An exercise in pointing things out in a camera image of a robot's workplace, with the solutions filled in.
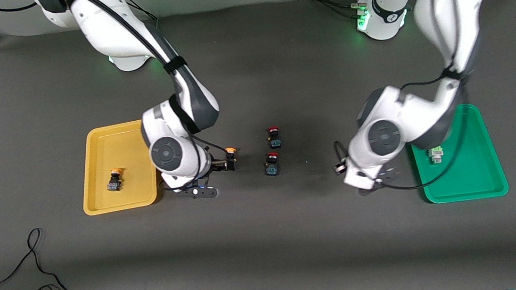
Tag yellow push button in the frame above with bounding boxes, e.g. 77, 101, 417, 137
223, 147, 240, 172
105, 167, 124, 192

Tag red push button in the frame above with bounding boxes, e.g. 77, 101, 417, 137
266, 125, 284, 149
264, 151, 282, 177

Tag yellow plastic tray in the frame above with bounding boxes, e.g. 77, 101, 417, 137
75, 119, 163, 216

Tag dark grey table mat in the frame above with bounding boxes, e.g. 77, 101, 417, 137
0, 0, 516, 290

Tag green plastic tray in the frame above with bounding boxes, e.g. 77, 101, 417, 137
404, 100, 510, 206

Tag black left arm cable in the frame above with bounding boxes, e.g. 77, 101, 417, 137
319, 0, 478, 198

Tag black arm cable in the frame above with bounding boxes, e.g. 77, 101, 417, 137
0, 0, 218, 208
319, 0, 478, 198

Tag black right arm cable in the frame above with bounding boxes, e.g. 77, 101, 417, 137
0, 0, 218, 208

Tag black right arm base cables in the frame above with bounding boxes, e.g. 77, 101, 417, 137
126, 0, 159, 24

